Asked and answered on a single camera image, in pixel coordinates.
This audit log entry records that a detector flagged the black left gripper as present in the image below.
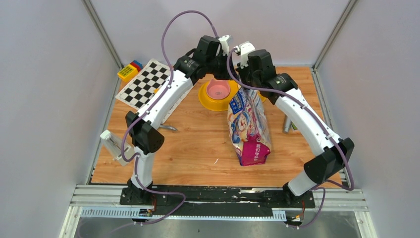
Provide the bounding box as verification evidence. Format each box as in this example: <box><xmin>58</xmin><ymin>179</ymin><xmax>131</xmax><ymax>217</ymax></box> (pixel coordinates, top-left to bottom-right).
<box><xmin>206</xmin><ymin>52</ymin><xmax>239</xmax><ymax>81</ymax></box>

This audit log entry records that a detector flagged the colourful pet food bag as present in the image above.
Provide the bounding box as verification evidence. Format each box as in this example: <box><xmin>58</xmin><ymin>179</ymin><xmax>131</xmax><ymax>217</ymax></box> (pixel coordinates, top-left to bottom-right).
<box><xmin>227</xmin><ymin>87</ymin><xmax>272</xmax><ymax>166</ymax></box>

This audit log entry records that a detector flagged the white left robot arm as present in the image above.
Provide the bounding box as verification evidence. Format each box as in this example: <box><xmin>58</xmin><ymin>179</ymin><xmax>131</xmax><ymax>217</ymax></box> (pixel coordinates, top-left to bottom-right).
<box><xmin>123</xmin><ymin>35</ymin><xmax>232</xmax><ymax>205</ymax></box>

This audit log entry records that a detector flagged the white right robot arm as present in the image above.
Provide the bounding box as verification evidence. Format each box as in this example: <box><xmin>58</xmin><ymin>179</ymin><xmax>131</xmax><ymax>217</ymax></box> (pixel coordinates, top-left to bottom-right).
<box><xmin>226</xmin><ymin>49</ymin><xmax>355</xmax><ymax>207</ymax></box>

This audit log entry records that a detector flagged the pink cat-shaped bowl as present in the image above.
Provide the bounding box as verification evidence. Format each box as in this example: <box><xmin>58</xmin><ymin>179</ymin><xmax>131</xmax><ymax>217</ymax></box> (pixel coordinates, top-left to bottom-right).
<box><xmin>206</xmin><ymin>79</ymin><xmax>231</xmax><ymax>100</ymax></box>

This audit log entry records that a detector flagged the yellow double bowl tray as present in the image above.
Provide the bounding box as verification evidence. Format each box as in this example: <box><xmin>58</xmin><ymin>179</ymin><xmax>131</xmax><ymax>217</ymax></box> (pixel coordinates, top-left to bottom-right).
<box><xmin>198</xmin><ymin>78</ymin><xmax>267</xmax><ymax>113</ymax></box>

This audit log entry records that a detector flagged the silver microphone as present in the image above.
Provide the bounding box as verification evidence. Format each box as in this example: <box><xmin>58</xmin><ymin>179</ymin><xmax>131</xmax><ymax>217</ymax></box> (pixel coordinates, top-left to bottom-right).
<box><xmin>283</xmin><ymin>116</ymin><xmax>292</xmax><ymax>134</ymax></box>

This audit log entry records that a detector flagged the silver metal hook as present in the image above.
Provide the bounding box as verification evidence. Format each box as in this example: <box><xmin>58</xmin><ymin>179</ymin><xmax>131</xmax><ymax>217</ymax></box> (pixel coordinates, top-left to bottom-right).
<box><xmin>160</xmin><ymin>124</ymin><xmax>178</xmax><ymax>131</ymax></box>

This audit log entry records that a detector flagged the black white checkerboard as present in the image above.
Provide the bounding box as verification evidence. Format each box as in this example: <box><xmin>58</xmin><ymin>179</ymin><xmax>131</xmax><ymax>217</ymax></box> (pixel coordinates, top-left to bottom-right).
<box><xmin>115</xmin><ymin>59</ymin><xmax>194</xmax><ymax>125</ymax></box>

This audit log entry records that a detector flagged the yellow red blue toy block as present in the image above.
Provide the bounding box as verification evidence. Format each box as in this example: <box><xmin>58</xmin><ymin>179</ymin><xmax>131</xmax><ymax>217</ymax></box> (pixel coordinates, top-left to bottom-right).
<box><xmin>117</xmin><ymin>60</ymin><xmax>143</xmax><ymax>83</ymax></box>

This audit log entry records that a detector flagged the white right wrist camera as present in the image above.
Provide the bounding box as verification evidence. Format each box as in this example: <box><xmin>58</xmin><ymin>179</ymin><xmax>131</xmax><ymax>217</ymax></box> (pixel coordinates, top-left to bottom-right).
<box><xmin>234</xmin><ymin>41</ymin><xmax>256</xmax><ymax>68</ymax></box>

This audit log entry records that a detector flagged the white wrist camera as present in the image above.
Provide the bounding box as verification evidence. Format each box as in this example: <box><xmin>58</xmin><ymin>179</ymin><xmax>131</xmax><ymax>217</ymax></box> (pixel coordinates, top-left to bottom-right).
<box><xmin>234</xmin><ymin>41</ymin><xmax>256</xmax><ymax>68</ymax></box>
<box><xmin>218</xmin><ymin>35</ymin><xmax>233</xmax><ymax>56</ymax></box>

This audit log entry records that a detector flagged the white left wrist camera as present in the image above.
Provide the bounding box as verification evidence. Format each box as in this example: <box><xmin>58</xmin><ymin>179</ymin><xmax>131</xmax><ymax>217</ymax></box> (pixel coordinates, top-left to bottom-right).
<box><xmin>218</xmin><ymin>35</ymin><xmax>233</xmax><ymax>56</ymax></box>

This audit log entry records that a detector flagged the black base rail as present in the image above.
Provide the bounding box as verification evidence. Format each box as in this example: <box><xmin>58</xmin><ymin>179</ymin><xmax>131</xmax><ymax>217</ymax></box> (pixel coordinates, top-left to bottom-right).
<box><xmin>119</xmin><ymin>185</ymin><xmax>315</xmax><ymax>217</ymax></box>

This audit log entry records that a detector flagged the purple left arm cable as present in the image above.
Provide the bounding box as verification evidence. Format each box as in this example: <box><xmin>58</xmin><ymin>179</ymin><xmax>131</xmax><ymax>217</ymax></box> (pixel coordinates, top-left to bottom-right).
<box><xmin>120</xmin><ymin>10</ymin><xmax>220</xmax><ymax>225</ymax></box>

